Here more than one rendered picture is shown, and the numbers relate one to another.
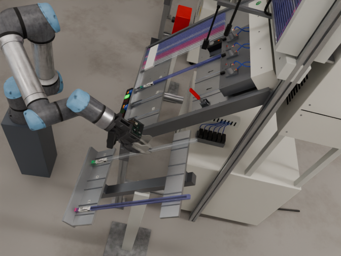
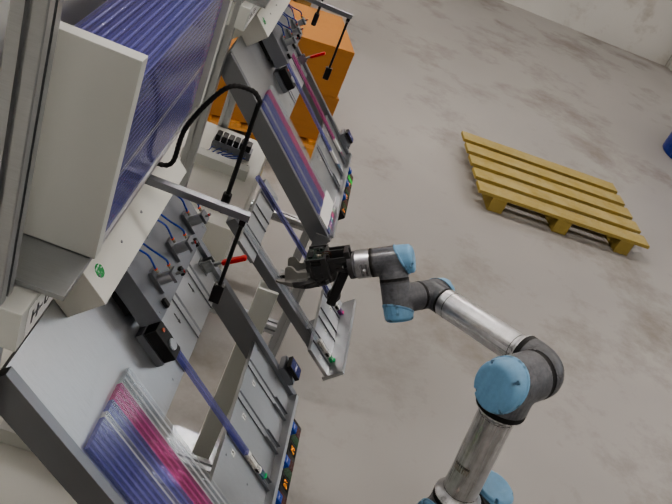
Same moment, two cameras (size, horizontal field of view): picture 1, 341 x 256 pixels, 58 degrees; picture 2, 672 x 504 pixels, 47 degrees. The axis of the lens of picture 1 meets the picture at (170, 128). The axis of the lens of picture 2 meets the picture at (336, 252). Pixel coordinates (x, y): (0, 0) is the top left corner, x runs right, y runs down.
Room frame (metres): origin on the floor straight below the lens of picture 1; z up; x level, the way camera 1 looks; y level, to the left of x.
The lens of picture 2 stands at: (2.31, 0.14, 2.13)
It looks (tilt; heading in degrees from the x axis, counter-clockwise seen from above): 32 degrees down; 179
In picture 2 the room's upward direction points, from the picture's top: 25 degrees clockwise
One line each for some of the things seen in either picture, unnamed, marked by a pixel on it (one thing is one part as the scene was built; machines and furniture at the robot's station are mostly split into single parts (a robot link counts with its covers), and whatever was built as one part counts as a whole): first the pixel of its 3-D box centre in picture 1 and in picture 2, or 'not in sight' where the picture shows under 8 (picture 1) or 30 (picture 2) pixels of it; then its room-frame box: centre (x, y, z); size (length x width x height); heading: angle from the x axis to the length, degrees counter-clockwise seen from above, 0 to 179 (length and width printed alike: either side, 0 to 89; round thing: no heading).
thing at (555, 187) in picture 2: not in sight; (548, 193); (-2.76, 1.36, 0.06); 1.28 x 0.88 x 0.12; 101
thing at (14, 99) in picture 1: (20, 91); (483, 500); (0.87, 0.75, 0.72); 0.13 x 0.12 x 0.14; 138
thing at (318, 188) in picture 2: not in sight; (222, 163); (-0.27, -0.36, 0.65); 1.01 x 0.73 x 1.29; 96
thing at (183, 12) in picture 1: (173, 56); not in sight; (1.87, 0.15, 0.39); 0.24 x 0.24 x 0.78; 6
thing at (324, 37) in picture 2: not in sight; (263, 52); (-2.21, -0.72, 0.36); 1.27 x 0.98 x 0.71; 12
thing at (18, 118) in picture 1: (23, 107); not in sight; (0.86, 0.76, 0.60); 0.15 x 0.15 x 0.10
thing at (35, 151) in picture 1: (33, 141); not in sight; (0.86, 0.76, 0.28); 0.18 x 0.18 x 0.55; 11
